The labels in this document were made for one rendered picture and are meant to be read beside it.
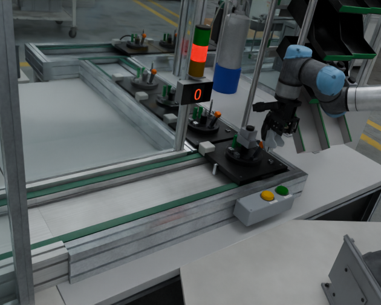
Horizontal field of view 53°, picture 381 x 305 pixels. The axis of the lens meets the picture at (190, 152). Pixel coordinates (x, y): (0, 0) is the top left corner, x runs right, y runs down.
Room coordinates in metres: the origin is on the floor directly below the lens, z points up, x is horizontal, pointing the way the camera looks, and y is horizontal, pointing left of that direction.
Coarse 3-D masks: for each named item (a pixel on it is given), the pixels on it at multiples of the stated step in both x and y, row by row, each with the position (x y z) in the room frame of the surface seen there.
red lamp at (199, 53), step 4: (192, 44) 1.21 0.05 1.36; (192, 48) 1.21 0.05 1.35; (196, 48) 1.20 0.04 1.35; (200, 48) 1.20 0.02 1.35; (204, 48) 1.20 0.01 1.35; (192, 52) 1.21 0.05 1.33; (196, 52) 1.20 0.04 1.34; (200, 52) 1.20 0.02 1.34; (204, 52) 1.20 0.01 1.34; (192, 56) 1.20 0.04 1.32; (196, 56) 1.20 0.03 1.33; (200, 56) 1.20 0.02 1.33; (204, 56) 1.20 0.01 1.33; (192, 60) 1.20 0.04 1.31; (196, 60) 1.20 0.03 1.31; (200, 60) 1.20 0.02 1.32; (204, 60) 1.21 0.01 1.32
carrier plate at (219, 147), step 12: (216, 144) 1.31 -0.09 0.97; (228, 144) 1.33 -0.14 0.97; (204, 156) 1.23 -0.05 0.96; (216, 156) 1.22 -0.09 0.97; (264, 156) 1.28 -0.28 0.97; (228, 168) 1.15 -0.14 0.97; (240, 168) 1.17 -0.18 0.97; (252, 168) 1.18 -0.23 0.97; (264, 168) 1.19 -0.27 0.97; (276, 168) 1.21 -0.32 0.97; (240, 180) 1.09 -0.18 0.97; (252, 180) 1.12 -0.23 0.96
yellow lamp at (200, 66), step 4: (192, 64) 1.20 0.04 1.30; (196, 64) 1.20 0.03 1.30; (200, 64) 1.20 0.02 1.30; (204, 64) 1.21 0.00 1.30; (192, 68) 1.20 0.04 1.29; (196, 68) 1.20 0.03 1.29; (200, 68) 1.20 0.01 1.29; (188, 72) 1.22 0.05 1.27; (192, 72) 1.20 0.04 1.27; (196, 72) 1.20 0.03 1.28; (200, 72) 1.20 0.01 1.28; (196, 76) 1.20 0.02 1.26; (200, 76) 1.20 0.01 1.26
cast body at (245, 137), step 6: (246, 126) 1.25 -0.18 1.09; (252, 126) 1.26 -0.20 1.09; (240, 132) 1.25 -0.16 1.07; (246, 132) 1.23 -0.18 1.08; (252, 132) 1.23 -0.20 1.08; (240, 138) 1.25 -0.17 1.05; (246, 138) 1.23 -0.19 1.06; (252, 138) 1.24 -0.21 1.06; (246, 144) 1.22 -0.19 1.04; (252, 144) 1.23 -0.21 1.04
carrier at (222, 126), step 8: (200, 112) 1.48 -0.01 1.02; (208, 112) 1.61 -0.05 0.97; (192, 120) 1.42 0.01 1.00; (200, 120) 1.44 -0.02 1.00; (208, 120) 1.47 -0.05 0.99; (192, 128) 1.39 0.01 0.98; (200, 128) 1.39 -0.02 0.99; (208, 128) 1.40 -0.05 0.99; (216, 128) 1.41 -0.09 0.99; (224, 128) 1.47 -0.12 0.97; (192, 136) 1.35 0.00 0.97; (200, 136) 1.36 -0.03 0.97; (208, 136) 1.37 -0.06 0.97; (216, 136) 1.38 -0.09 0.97; (224, 136) 1.39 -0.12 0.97; (232, 136) 1.41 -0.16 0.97; (192, 144) 1.29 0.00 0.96
